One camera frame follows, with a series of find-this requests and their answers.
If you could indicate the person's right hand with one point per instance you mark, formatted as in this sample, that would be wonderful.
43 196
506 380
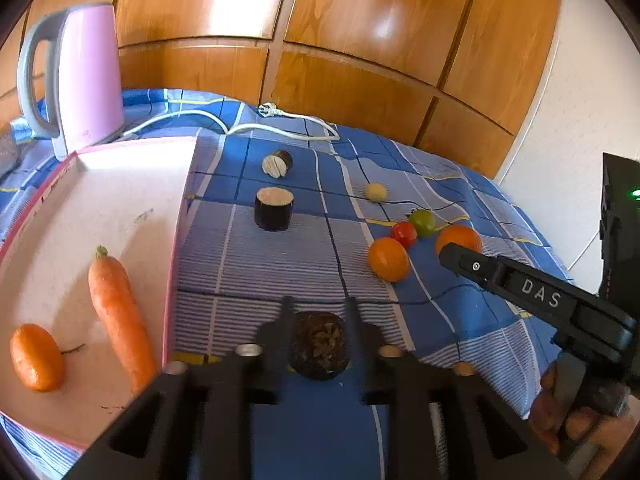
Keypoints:
545 410

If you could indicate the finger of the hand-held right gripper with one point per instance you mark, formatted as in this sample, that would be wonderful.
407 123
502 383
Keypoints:
500 275

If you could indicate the orange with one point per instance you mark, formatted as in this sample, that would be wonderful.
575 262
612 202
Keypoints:
459 237
388 258

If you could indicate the eggplant piece with dark end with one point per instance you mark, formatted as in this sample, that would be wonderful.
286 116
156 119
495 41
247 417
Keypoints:
319 345

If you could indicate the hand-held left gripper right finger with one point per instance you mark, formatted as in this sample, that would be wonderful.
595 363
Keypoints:
354 330

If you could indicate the blue plaid blanket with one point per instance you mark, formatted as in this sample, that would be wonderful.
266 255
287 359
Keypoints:
300 270

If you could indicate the silver glitter box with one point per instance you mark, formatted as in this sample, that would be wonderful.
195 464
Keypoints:
5 149

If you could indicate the eggplant piece with cracked face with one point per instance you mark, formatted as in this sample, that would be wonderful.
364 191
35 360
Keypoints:
277 164

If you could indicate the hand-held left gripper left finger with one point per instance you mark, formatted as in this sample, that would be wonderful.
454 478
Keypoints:
284 330

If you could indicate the pink shallow tray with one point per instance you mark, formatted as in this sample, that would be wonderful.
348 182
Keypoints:
100 200

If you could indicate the pink electric kettle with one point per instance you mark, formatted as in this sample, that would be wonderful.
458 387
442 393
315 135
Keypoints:
85 75

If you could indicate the wooden wardrobe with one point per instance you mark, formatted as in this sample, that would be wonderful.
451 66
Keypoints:
350 35

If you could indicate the carrot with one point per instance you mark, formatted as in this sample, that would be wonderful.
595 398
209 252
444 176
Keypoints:
117 310

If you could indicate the red tomato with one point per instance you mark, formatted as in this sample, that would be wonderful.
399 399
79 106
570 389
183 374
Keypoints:
403 234

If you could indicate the green tomato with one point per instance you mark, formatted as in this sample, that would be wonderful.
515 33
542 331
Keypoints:
424 222

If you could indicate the small round yellow ball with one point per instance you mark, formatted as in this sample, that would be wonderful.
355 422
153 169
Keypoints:
376 192

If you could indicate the eggplant piece with pale face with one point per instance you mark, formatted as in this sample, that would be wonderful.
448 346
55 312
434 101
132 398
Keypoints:
273 210

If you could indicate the oval mandarin with stem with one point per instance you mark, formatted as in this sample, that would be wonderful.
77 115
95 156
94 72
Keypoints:
36 357

